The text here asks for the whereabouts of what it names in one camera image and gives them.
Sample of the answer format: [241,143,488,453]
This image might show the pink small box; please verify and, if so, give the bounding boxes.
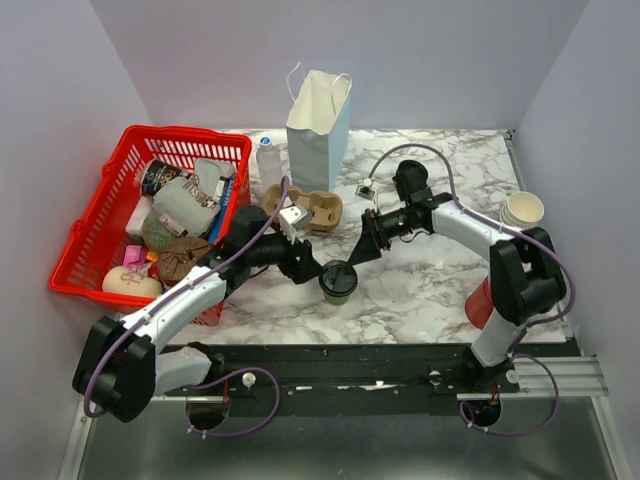
[122,245,148,270]

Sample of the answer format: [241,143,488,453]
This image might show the grey crumpled bag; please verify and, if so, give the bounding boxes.
[194,158,236,197]

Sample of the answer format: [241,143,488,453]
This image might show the grey printed pouch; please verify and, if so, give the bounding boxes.
[152,177,220,237]

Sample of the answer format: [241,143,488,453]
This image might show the red cup holder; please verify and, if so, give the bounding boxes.
[464,277,494,330]

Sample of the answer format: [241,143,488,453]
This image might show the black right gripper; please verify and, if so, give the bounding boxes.
[348,205,412,266]

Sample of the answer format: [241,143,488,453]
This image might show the light blue paper bag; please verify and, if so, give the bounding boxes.
[286,64,353,192]

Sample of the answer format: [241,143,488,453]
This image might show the stack of black lids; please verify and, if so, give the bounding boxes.
[393,160,428,198]

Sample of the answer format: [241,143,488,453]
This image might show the green paper cup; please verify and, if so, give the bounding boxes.
[323,288,354,305]

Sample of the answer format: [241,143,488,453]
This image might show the blue flat package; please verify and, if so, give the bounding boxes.
[208,178,235,244]

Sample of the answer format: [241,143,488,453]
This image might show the red plastic basket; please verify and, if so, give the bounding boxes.
[48,125,253,314]

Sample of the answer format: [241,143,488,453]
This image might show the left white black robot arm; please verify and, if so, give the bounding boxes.
[72,205,323,423]

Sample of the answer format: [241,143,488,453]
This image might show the black snack can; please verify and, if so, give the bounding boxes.
[140,160,193,197]

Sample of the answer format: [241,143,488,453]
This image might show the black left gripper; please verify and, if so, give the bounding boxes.
[247,226,326,285]

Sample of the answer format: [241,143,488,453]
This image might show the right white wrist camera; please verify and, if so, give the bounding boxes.
[356,181,377,203]

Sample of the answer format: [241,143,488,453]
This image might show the black cup lid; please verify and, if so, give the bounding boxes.
[318,260,358,298]

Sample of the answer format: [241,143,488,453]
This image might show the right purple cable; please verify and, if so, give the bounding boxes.
[367,143,576,439]

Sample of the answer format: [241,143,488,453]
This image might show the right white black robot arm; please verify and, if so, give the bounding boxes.
[348,160,567,392]

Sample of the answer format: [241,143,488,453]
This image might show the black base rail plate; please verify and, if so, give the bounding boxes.
[99,342,586,421]

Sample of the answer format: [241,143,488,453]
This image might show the clear plastic water bottle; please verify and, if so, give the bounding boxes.
[256,137,283,191]

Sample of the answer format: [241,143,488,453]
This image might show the brown pulp cup carrier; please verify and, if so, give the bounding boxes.
[279,186,343,232]

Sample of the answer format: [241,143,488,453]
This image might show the brown round package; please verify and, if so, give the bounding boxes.
[156,237,213,287]

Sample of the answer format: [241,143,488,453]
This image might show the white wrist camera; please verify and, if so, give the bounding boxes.
[278,204,312,243]
[356,181,377,203]

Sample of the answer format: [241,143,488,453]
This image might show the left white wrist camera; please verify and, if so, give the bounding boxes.
[278,204,312,243]

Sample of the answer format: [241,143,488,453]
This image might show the green round pouch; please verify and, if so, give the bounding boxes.
[142,212,187,253]

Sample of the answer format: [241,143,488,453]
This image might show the beige round bun toy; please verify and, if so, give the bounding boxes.
[102,266,163,298]

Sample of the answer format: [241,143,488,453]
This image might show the stack of green paper cups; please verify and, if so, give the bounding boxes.
[500,191,545,229]

